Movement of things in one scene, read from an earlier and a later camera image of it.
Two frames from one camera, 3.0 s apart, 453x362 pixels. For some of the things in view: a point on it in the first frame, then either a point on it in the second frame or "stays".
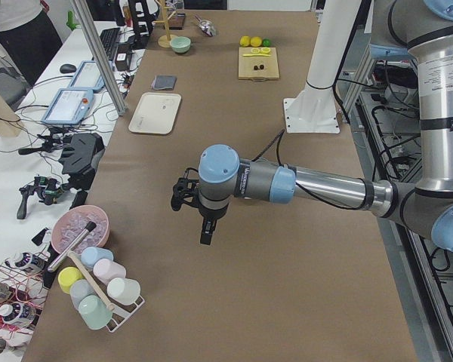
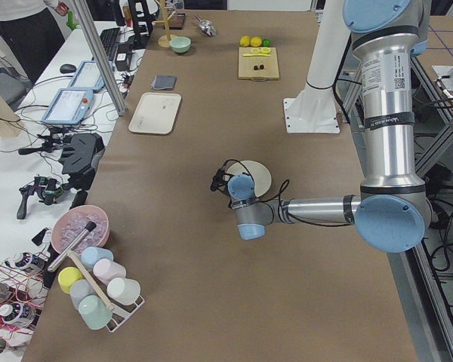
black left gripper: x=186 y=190 → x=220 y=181
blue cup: x=90 y=255 stays
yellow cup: x=66 y=276 stays
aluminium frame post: x=79 y=7 stays
